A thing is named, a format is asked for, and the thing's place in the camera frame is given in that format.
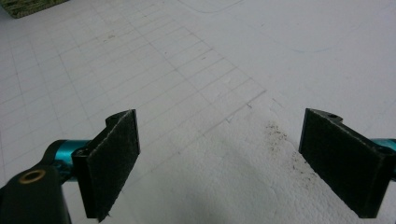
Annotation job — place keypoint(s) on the green woven basket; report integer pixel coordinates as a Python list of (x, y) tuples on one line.
[(28, 6)]

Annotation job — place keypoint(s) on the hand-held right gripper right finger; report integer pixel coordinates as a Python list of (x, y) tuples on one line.
[(342, 158)]

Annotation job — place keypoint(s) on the white grid mat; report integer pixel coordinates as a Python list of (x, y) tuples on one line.
[(218, 46)]

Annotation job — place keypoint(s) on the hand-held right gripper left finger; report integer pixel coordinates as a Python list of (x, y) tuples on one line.
[(112, 161)]

